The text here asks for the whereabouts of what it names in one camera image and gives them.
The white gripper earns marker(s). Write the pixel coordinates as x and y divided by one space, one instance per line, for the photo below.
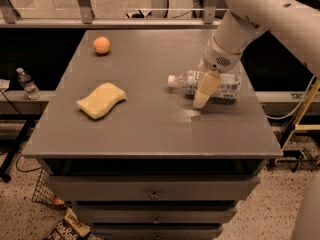
218 59

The clear plastic water bottle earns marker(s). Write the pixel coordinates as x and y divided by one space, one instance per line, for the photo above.
229 87

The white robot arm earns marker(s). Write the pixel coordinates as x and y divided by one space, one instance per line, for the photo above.
295 25

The grey drawer cabinet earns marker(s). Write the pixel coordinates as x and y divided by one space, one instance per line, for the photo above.
155 131

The yellow metal stand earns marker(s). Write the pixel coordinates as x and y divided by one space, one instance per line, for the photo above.
295 125

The orange fruit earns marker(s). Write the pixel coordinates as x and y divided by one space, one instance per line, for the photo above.
102 45

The yellow sponge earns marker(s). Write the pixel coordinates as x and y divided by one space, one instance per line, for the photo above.
101 100

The bottom drawer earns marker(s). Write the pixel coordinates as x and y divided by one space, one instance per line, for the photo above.
157 232

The drawer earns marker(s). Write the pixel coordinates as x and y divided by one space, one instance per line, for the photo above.
152 188
157 232
156 213

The middle drawer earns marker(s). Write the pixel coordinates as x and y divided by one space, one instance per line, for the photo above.
156 213

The top drawer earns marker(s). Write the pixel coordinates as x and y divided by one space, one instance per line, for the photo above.
152 188

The snack bag on floor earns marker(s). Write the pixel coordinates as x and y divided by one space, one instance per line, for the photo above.
69 228

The black stand leg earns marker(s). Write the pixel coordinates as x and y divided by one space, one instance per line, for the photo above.
29 121

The small water bottle on rail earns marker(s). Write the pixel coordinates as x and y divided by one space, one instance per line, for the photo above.
28 84

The wire mesh basket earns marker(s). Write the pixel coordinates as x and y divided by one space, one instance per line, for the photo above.
43 195

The metal rail frame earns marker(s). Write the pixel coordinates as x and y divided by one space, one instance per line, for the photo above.
111 14

